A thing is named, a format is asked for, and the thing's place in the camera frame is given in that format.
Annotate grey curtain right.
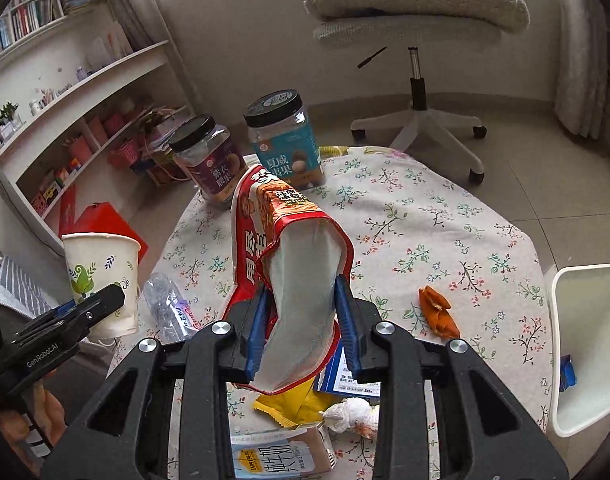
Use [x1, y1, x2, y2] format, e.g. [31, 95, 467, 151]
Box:
[554, 0, 608, 139]

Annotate purple label nut jar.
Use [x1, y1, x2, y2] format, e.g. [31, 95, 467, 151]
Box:
[169, 114, 247, 207]

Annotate blue label nut jar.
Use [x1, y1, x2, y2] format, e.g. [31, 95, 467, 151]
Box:
[243, 89, 326, 190]

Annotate crumpled white tissue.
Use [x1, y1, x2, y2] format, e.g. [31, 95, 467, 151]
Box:
[321, 398, 380, 440]

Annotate grey curtain left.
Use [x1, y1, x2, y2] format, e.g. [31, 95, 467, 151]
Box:
[108, 0, 169, 50]

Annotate blue white wrapper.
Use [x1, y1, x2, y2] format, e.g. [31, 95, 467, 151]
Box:
[314, 344, 381, 400]

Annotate crushed clear plastic bottle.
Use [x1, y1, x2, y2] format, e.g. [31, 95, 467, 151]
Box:
[142, 273, 200, 344]

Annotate white bookshelf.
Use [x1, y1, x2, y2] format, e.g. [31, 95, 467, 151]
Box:
[0, 0, 198, 254]

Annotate person left hand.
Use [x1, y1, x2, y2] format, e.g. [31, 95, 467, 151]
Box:
[0, 380, 67, 478]

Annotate white trash bin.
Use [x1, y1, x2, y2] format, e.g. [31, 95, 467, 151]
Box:
[550, 263, 610, 438]

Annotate milk carton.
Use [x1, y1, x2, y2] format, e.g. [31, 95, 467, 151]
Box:
[230, 422, 336, 479]

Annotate red gift box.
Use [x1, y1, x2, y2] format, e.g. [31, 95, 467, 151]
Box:
[60, 202, 148, 262]

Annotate yellow snack wrapper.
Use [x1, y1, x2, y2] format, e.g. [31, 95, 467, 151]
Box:
[253, 378, 341, 428]

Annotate floral tablecloth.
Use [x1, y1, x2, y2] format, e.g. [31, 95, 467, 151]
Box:
[144, 148, 553, 479]

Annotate floral paper cup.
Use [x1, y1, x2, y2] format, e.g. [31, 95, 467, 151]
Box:
[63, 233, 140, 341]

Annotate small orange peel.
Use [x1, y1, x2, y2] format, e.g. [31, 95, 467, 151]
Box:
[419, 286, 461, 339]

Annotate grey curtain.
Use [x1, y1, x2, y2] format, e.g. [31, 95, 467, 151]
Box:
[108, 0, 169, 50]
[554, 0, 608, 139]

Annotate grey office chair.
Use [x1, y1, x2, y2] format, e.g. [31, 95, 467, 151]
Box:
[314, 15, 501, 185]

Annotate red snack bag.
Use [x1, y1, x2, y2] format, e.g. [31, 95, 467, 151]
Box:
[224, 164, 354, 394]

